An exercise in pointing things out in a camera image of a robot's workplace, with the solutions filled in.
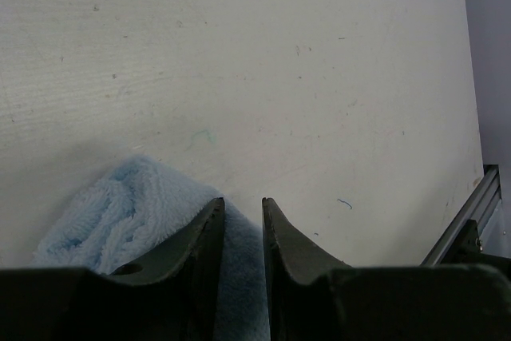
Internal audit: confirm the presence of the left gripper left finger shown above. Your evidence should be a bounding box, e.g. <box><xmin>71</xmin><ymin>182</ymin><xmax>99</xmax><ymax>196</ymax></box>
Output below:
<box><xmin>1</xmin><ymin>198</ymin><xmax>225</xmax><ymax>340</ymax></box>

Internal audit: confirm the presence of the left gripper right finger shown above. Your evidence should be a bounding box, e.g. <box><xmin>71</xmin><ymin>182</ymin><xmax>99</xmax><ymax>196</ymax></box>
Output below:
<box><xmin>262</xmin><ymin>198</ymin><xmax>510</xmax><ymax>340</ymax></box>

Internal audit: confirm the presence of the light blue towel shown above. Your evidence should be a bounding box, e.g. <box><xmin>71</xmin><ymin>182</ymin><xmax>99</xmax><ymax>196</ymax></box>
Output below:
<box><xmin>32</xmin><ymin>157</ymin><xmax>271</xmax><ymax>340</ymax></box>

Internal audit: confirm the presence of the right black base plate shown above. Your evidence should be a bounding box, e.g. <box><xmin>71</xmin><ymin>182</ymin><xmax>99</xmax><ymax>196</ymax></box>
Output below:
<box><xmin>439</xmin><ymin>220</ymin><xmax>510</xmax><ymax>276</ymax></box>

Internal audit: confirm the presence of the aluminium mounting rail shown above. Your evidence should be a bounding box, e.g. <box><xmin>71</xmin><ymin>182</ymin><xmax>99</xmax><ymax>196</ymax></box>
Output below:
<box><xmin>421</xmin><ymin>165</ymin><xmax>501</xmax><ymax>266</ymax></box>

